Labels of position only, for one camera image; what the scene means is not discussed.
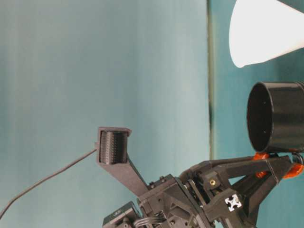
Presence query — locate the thin wrist camera wire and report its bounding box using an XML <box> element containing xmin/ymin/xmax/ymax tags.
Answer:
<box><xmin>0</xmin><ymin>148</ymin><xmax>98</xmax><ymax>214</ymax></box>

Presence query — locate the black cup holder red handle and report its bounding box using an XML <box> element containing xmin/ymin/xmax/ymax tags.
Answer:
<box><xmin>246</xmin><ymin>81</ymin><xmax>304</xmax><ymax>180</ymax></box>

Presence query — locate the blue-green table cloth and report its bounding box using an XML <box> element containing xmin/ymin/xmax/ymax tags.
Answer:
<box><xmin>208</xmin><ymin>0</ymin><xmax>304</xmax><ymax>228</ymax></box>

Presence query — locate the blue-green backdrop cloth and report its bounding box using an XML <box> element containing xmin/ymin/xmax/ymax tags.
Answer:
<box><xmin>0</xmin><ymin>0</ymin><xmax>211</xmax><ymax>228</ymax></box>

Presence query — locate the white paper cup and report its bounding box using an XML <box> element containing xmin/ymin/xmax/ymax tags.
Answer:
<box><xmin>229</xmin><ymin>0</ymin><xmax>304</xmax><ymax>69</ymax></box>

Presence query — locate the wrist camera on bar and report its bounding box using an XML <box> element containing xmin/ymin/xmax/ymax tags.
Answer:
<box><xmin>94</xmin><ymin>126</ymin><xmax>152</xmax><ymax>198</ymax></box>

